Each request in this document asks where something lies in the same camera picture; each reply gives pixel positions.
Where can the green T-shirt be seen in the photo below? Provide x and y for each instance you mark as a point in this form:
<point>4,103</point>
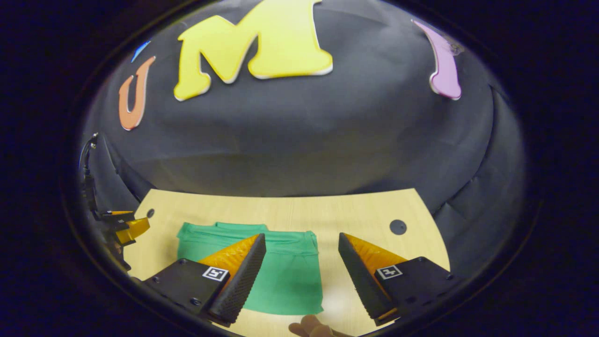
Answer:
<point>285,281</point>

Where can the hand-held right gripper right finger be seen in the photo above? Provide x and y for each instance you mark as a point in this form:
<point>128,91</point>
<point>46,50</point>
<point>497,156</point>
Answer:
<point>362,281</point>

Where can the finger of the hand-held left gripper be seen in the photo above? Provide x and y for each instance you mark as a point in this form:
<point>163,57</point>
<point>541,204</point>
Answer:
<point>117,215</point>
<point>133,230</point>

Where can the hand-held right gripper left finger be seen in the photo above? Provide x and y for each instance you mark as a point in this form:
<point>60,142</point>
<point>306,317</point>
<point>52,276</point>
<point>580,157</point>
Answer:
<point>243,281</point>

